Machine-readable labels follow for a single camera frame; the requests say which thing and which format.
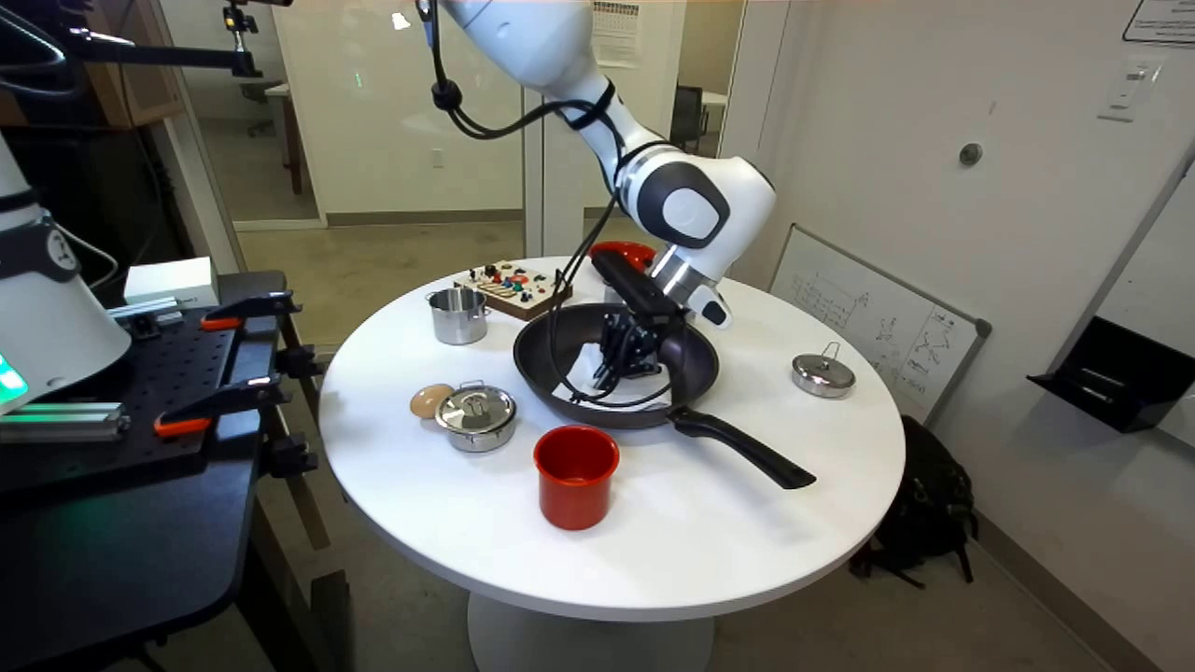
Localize black marker tray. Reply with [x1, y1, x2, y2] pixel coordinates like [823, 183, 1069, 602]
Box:
[1036, 318, 1195, 431]

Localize small steel bowl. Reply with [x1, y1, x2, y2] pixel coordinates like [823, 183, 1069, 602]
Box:
[434, 385, 519, 456]

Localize black workbench cart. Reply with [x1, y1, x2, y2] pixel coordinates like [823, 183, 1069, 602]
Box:
[0, 272, 352, 672]

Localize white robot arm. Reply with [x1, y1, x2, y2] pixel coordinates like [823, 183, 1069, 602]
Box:
[415, 0, 778, 324]

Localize leaning small whiteboard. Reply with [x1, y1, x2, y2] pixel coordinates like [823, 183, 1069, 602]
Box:
[771, 222, 990, 421]

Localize black clamp with orange handle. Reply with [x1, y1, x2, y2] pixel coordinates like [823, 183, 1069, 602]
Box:
[154, 291, 296, 336]

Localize red bowl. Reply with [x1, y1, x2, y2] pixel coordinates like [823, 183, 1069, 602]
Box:
[591, 240, 659, 272]

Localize steel pot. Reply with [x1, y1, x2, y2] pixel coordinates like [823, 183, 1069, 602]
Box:
[431, 286, 491, 346]

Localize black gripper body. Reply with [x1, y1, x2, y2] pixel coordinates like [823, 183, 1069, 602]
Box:
[593, 252, 682, 362]

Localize black frying pan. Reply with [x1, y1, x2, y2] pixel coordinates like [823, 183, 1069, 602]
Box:
[512, 301, 814, 490]

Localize black backpack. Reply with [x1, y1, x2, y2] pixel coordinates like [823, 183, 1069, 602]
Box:
[847, 418, 980, 578]

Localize red plastic cup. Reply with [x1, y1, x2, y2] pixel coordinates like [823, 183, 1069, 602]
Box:
[534, 426, 619, 530]

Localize beige egg-shaped object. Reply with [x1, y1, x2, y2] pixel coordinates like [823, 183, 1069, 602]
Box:
[406, 385, 452, 421]

